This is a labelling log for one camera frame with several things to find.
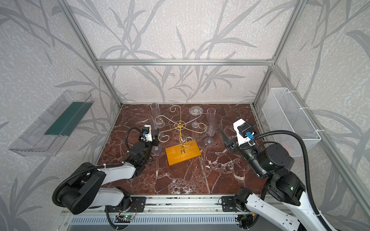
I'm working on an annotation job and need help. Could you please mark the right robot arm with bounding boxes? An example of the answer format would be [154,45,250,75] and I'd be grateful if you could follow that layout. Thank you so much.
[220,122,335,231]

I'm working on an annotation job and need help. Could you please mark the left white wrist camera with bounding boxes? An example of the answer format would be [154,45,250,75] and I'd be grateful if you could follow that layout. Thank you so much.
[142,125,153,142]

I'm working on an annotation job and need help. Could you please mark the round wine glass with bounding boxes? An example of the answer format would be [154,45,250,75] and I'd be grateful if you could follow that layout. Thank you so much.
[207,108,216,137]

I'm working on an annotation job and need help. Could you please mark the gold wire glass rack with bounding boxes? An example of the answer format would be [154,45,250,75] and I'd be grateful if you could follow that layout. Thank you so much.
[156,105,207,145]

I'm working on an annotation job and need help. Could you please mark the left black corrugated cable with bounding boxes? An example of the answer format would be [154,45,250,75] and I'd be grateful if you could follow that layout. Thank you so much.
[51,126,144,207]

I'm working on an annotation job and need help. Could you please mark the black corrugated cable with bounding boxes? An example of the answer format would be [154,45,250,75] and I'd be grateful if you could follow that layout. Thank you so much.
[51,126,144,207]
[248,130,333,231]

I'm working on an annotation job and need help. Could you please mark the aluminium frame struts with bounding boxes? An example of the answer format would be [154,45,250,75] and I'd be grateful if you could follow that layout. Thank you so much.
[52,1,370,216]

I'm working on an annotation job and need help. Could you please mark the clear wine glass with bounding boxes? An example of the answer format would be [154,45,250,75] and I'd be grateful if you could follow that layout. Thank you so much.
[151,128,162,155]
[204,118,216,147]
[150,103,163,129]
[151,120,165,139]
[189,106,203,128]

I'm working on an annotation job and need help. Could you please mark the white wire mesh basket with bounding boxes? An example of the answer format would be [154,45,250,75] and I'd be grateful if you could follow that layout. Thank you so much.
[262,88,321,150]

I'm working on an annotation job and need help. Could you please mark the yellow wooden rack base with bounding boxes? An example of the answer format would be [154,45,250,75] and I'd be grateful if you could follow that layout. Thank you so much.
[165,140,201,166]

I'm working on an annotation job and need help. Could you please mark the right black corrugated cable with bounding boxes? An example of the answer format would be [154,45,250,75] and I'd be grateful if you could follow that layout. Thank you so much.
[248,130,333,231]

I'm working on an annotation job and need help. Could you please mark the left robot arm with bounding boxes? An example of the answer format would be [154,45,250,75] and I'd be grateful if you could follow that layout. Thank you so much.
[52,136,159,215]

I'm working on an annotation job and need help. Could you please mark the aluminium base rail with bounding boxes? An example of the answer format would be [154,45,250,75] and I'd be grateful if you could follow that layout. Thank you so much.
[54,194,248,231]

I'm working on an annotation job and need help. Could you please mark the clear plastic wall bin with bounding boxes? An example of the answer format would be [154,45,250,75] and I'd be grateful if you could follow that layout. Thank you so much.
[9,90,94,157]

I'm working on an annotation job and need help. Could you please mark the green circuit board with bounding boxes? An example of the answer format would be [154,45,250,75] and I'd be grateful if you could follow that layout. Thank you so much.
[114,215,136,224]

